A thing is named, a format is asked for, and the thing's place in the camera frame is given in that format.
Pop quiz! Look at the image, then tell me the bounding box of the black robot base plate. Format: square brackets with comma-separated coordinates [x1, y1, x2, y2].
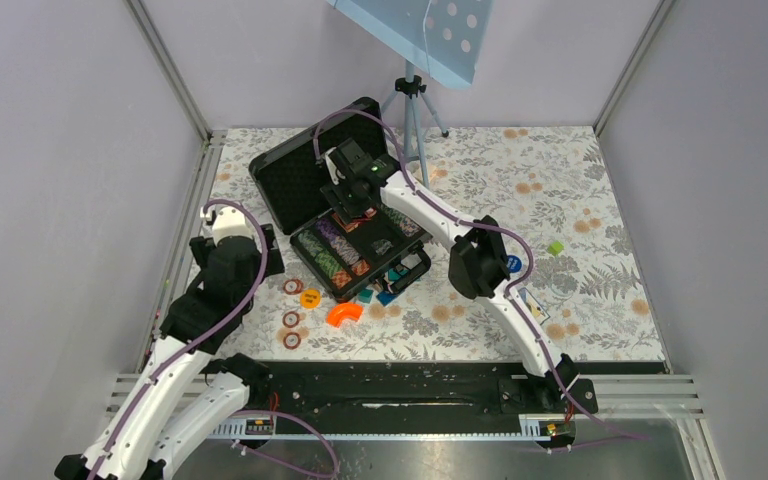
[206, 359, 599, 437]

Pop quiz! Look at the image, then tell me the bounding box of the green chip row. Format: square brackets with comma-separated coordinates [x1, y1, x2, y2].
[298, 231, 343, 278]

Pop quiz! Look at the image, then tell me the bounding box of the red poker chip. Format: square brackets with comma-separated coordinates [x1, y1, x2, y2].
[282, 311, 301, 329]
[282, 278, 305, 295]
[282, 331, 302, 350]

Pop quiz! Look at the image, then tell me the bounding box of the yellow big blind button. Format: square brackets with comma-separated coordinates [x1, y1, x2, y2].
[299, 289, 322, 309]

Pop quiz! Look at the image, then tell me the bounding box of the green toy cube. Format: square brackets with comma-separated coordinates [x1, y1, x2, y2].
[547, 241, 565, 256]

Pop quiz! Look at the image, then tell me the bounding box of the black poker set case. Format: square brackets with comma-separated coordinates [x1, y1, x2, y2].
[249, 97, 431, 302]

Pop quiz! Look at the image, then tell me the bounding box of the blue tripod stand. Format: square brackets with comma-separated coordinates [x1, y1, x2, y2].
[381, 61, 450, 187]

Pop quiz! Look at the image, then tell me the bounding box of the teal triangular toy block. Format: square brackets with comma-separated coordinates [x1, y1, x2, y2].
[357, 288, 375, 304]

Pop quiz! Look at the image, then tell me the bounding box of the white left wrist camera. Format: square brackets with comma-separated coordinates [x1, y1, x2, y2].
[201, 205, 254, 244]

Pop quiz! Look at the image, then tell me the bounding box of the blue card deck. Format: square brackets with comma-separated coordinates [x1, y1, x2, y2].
[518, 287, 550, 325]

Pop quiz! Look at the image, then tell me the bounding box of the blue perforated board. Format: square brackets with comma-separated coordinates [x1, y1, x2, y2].
[328, 0, 494, 90]

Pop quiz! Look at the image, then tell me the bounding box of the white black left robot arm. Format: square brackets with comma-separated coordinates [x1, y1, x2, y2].
[54, 221, 284, 479]

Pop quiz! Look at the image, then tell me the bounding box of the blue toy brick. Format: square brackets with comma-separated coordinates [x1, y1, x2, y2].
[376, 291, 398, 306]

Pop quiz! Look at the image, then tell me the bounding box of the blue small blind button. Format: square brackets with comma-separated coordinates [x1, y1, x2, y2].
[506, 255, 523, 274]

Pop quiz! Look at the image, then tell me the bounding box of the red yellow chip row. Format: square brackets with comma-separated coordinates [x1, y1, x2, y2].
[330, 260, 370, 289]

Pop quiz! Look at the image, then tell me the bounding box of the black all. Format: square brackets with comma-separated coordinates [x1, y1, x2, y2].
[333, 208, 377, 232]

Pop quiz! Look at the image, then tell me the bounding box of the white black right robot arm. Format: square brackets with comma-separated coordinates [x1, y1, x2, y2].
[315, 140, 593, 417]

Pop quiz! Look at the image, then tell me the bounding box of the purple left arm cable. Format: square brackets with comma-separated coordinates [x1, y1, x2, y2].
[85, 198, 340, 480]

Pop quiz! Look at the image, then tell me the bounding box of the orange curved toy block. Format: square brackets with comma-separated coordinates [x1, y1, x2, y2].
[325, 302, 364, 328]

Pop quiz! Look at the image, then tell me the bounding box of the key in plastic bag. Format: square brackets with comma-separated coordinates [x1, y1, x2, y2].
[371, 239, 393, 256]

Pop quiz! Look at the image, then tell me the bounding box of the floral table mat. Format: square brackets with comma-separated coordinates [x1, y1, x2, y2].
[220, 126, 666, 363]

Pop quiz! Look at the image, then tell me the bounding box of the orange blue chip row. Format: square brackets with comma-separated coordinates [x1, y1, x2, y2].
[382, 206, 422, 237]

